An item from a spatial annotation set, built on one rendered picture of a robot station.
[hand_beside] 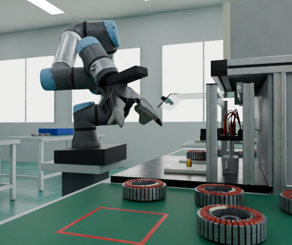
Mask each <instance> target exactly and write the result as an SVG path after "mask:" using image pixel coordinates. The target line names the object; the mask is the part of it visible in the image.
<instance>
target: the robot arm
mask: <svg viewBox="0 0 292 245"><path fill-rule="evenodd" d="M59 44H60V45H59V48H58V50H57V53H56V55H55V58H54V61H53V63H52V66H51V68H46V69H42V70H41V71H40V83H41V86H42V88H43V89H44V90H45V91H58V90H81V89H89V91H90V92H91V93H92V94H95V95H100V96H101V99H100V100H99V101H98V104H95V102H85V103H80V104H76V105H74V106H73V124H74V135H73V139H72V143H71V147H72V148H87V147H96V146H100V145H101V141H100V139H99V136H98V134H97V129H96V126H102V125H109V126H110V125H117V124H118V125H119V126H120V127H121V128H122V127H123V124H124V121H125V119H126V117H127V116H128V115H129V111H130V109H131V107H132V106H133V104H135V103H137V105H135V106H134V110H135V112H136V113H138V114H139V120H138V121H139V123H140V124H142V125H145V124H147V123H148V122H150V121H151V120H154V121H155V122H156V123H157V124H158V125H160V126H162V125H163V124H162V121H161V119H160V118H159V116H158V114H157V113H156V111H155V110H154V109H153V107H152V106H151V105H150V104H149V103H148V101H147V100H146V99H145V98H143V97H142V96H141V95H140V94H138V93H136V92H135V91H134V90H133V89H132V88H131V87H128V83H131V82H134V81H136V80H139V79H142V78H144V77H147V76H148V70H147V68H146V67H141V66H137V65H135V66H132V67H130V68H128V69H125V70H123V71H120V72H119V71H118V69H117V67H116V66H115V58H114V54H115V53H116V52H117V48H118V47H120V40H119V35H118V30H117V26H116V23H115V22H114V21H112V20H95V21H78V22H76V23H73V24H71V25H70V26H68V27H67V28H66V29H65V30H64V31H63V32H62V33H61V35H60V37H59ZM77 54H78V55H79V57H80V58H81V60H82V62H83V67H74V66H75V62H76V58H77Z"/></svg>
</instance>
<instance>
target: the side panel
mask: <svg viewBox="0 0 292 245"><path fill-rule="evenodd" d="M286 190H292V73H285V72H282V73H273V195H277V196H280V193H281V192H283V191H286Z"/></svg>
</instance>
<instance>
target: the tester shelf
mask: <svg viewBox="0 0 292 245"><path fill-rule="evenodd" d="M282 72H285V73H292V55H279V56H266V57H252V58H239V59H223V60H211V61H210V76H211V77H212V79H213V80H214V82H215V83H217V85H218V88H219V90H220V91H237V82H252V81H254V97H257V95H258V93H259V91H260V89H261V88H262V86H263V84H264V82H265V80H266V78H267V76H268V74H273V73H282Z"/></svg>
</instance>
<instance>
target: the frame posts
mask: <svg viewBox="0 0 292 245"><path fill-rule="evenodd" d="M224 102H225V109H222V108H221V128H223V123H224V122H223V120H224V116H225V114H226V113H227V111H228V101H224ZM242 103H243V105H242V126H243V127H242V129H243V141H242V159H243V185H247V184H250V185H255V112H254V81H252V82H243V83H242ZM227 150H228V141H227V140H222V141H221V158H223V156H224V155H226V151H227ZM217 181H218V85H217V83H209V84H206V182H213V183H217Z"/></svg>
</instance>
